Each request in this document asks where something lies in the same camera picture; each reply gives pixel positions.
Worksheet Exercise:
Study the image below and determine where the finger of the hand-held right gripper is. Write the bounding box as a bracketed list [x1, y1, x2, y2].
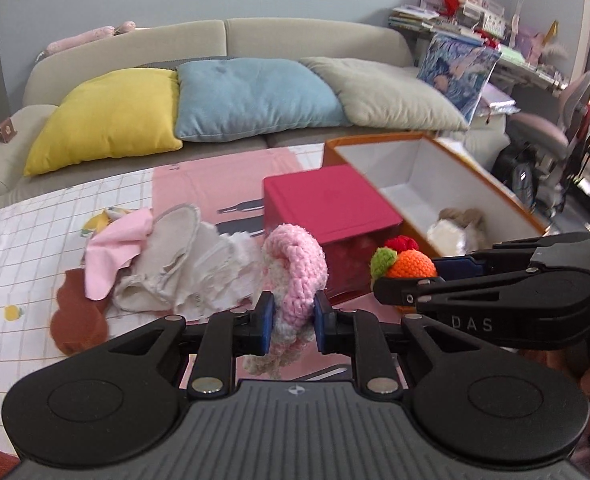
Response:
[432, 232, 590, 282]
[372, 266, 528, 312]

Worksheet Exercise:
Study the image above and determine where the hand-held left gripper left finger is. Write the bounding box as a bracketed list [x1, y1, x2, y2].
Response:
[70, 291, 277, 397]

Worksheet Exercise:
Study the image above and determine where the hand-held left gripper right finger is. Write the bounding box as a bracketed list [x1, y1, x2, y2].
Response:
[314, 292, 523, 396]

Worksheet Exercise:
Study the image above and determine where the orange crochet fruit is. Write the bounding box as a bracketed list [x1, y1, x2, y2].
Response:
[371, 236, 438, 312]

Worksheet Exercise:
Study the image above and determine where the pink crochet toy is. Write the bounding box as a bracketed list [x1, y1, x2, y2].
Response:
[245, 223, 330, 378]

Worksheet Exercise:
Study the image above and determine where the white frayed cloth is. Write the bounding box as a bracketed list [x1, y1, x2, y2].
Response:
[174, 224, 266, 320]

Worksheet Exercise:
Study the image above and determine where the orange cardboard box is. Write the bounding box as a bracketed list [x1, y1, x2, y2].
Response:
[322, 131, 550, 261]

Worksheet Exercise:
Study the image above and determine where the beige plush toy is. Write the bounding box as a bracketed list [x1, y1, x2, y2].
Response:
[427, 207, 488, 256]

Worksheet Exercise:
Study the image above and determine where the black backpack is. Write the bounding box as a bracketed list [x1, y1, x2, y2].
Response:
[490, 142, 538, 209]

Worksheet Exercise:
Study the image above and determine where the red storage box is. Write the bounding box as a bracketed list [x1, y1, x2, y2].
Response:
[263, 164, 403, 306]

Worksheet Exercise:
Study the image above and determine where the beige cloth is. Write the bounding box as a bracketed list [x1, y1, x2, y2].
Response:
[112, 204, 203, 312]

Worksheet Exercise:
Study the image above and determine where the pink desk chair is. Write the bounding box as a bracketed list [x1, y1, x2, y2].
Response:
[507, 71, 590, 211]

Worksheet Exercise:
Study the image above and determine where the pink cloth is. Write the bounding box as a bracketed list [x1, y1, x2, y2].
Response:
[85, 209, 154, 302]

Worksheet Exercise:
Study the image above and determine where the clear plastic bag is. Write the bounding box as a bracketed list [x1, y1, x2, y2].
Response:
[479, 85, 522, 117]

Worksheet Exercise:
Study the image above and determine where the beige pillow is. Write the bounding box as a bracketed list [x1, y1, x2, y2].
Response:
[300, 56, 470, 133]

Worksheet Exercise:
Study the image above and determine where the brown cloth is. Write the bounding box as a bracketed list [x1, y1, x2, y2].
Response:
[50, 268, 112, 356]

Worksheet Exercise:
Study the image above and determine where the blue printed pillow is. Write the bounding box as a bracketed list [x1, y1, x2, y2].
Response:
[416, 32, 503, 126]

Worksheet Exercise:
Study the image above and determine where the cluttered desk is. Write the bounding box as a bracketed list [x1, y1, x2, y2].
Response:
[389, 5, 576, 98]

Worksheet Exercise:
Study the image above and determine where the light blue pillow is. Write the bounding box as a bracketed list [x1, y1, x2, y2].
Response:
[175, 57, 353, 143]

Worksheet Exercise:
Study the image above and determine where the checked lemon print sheet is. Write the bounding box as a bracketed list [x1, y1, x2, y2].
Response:
[0, 142, 326, 458]

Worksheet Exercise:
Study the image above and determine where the stack of books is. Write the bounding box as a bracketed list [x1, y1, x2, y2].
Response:
[389, 6, 442, 31]

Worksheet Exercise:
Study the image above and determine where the desk shelf organizer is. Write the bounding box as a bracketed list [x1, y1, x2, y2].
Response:
[422, 0, 506, 37]

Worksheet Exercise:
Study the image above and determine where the yellow pillow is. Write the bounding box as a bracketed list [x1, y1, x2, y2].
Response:
[23, 67, 184, 177]

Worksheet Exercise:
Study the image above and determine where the beige sofa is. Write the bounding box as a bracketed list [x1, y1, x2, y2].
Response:
[0, 17, 512, 222]

